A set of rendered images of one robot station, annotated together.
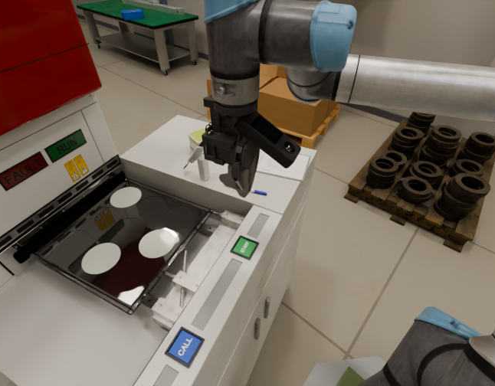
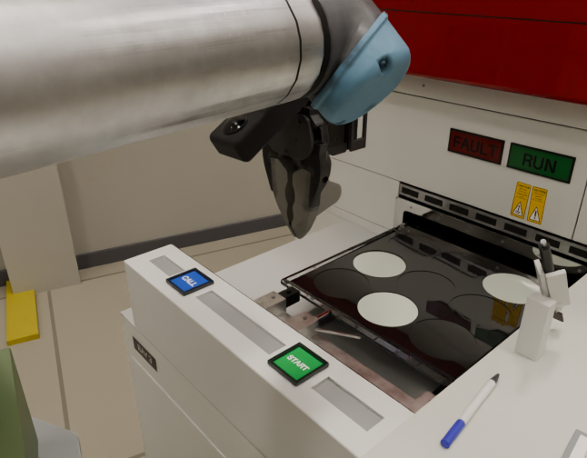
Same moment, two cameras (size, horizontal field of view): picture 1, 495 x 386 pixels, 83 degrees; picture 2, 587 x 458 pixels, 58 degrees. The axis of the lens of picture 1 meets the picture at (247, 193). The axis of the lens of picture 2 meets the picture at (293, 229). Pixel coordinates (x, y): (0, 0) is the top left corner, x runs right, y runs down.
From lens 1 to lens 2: 0.80 m
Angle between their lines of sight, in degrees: 87
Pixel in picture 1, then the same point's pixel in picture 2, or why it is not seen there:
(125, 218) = (453, 283)
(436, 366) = not seen: outside the picture
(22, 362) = (293, 250)
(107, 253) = (385, 268)
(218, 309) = (210, 313)
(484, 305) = not seen: outside the picture
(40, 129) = (526, 118)
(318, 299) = not seen: outside the picture
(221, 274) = (263, 326)
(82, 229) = (439, 251)
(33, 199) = (459, 184)
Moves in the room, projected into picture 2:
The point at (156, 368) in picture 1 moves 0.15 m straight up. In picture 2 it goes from (186, 264) to (177, 182)
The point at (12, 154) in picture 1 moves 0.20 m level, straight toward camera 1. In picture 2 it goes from (480, 120) to (390, 132)
